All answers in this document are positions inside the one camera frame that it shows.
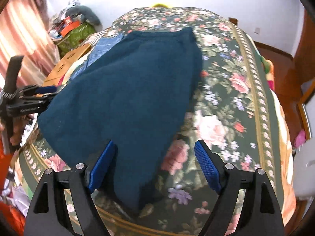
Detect floral green bedspread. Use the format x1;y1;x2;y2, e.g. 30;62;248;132
14;6;284;236

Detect orange cream blanket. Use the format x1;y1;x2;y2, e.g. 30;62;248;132
259;55;296;225

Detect green floral storage box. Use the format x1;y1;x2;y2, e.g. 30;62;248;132
56;22;96;58

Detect grey plush pillow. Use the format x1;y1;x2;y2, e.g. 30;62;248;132
65;5;101;26

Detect folded blue denim jeans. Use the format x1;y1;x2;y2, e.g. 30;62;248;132
66;34;124;82

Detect dark teal fleece pants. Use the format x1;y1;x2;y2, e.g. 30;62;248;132
38;27;202;212

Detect orange box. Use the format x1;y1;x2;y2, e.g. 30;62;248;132
61;21;80;37

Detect pink orange curtain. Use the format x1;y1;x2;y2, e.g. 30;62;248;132
1;0;60;86

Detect person's left hand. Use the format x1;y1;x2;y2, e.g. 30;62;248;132
10;116;31;147

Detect wooden door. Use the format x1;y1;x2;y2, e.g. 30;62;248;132
294;10;315;84

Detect white suitcase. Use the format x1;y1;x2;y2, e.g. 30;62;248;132
293;137;315;199

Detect yellow curved pillow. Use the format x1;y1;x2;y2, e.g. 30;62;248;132
152;3;169;8

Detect pink slipper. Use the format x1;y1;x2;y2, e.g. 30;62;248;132
294;129;307;149

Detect orange jacket sleeve forearm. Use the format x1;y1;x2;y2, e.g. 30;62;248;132
0;139;27;236

